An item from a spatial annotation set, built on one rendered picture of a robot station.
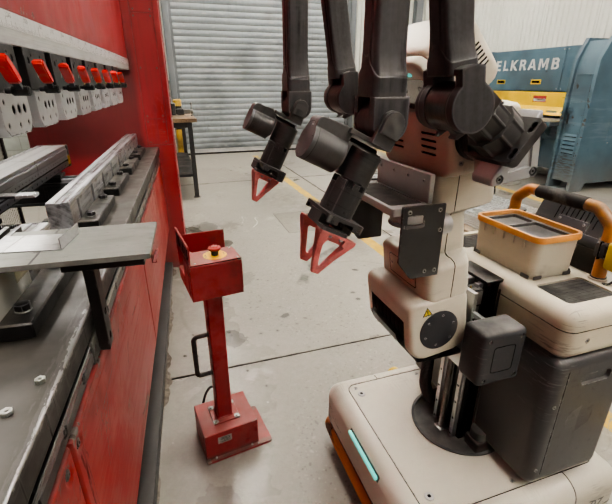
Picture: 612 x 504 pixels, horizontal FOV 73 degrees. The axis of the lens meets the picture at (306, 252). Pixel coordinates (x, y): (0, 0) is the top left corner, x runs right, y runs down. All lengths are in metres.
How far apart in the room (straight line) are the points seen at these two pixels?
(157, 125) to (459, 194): 2.31
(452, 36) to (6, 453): 0.79
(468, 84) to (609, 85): 5.49
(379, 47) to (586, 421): 1.05
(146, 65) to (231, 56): 5.41
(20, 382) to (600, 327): 1.11
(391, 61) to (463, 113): 0.14
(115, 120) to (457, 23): 2.51
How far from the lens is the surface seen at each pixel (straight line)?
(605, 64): 6.04
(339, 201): 0.64
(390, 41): 0.65
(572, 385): 1.19
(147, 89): 2.95
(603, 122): 6.21
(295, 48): 1.04
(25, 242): 0.90
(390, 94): 0.64
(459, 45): 0.71
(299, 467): 1.66
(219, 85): 8.24
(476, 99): 0.70
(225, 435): 1.64
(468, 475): 1.35
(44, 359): 0.77
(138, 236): 0.84
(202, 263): 1.24
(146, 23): 2.96
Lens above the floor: 1.27
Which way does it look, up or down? 22 degrees down
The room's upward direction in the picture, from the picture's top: straight up
